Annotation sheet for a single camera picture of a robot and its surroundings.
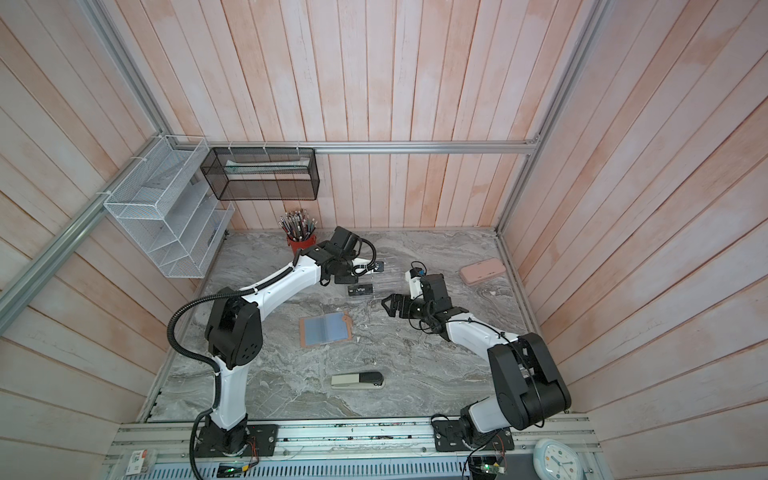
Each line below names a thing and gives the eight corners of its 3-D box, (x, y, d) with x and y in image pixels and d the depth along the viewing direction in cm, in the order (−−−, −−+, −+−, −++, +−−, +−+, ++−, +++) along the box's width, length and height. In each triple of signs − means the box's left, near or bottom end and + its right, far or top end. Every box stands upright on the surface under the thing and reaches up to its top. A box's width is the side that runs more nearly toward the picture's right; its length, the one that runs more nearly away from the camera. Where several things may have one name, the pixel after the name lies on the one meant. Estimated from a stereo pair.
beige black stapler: (332, 388, 84) (330, 382, 79) (333, 378, 85) (331, 371, 81) (383, 388, 84) (383, 382, 79) (383, 378, 85) (383, 371, 81)
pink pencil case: (467, 286, 105) (469, 282, 103) (457, 272, 110) (458, 268, 108) (506, 272, 110) (508, 268, 108) (495, 259, 114) (497, 255, 112)
